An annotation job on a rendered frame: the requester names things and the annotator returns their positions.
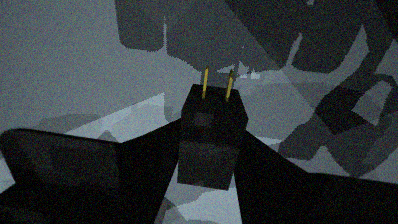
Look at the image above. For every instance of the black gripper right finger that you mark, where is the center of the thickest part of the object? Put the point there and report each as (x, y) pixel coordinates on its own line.
(273, 190)

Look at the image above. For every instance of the black two-prong plug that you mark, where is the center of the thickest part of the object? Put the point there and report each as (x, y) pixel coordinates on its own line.
(213, 124)

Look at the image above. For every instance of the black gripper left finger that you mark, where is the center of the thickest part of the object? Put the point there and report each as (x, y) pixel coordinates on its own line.
(134, 175)

